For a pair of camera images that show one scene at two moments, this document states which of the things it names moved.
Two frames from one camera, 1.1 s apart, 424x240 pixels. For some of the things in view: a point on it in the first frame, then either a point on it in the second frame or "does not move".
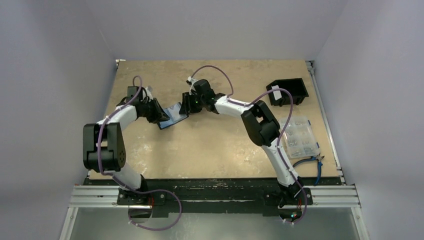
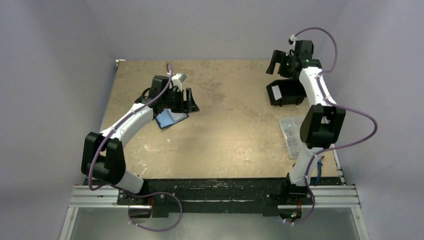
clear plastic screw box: (299, 137) does not move
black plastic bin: (295, 86) does not move
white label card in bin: (277, 94) does not move
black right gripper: (185, 107) → (279, 62)
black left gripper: (159, 115) → (188, 105)
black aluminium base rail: (220, 197) does not move
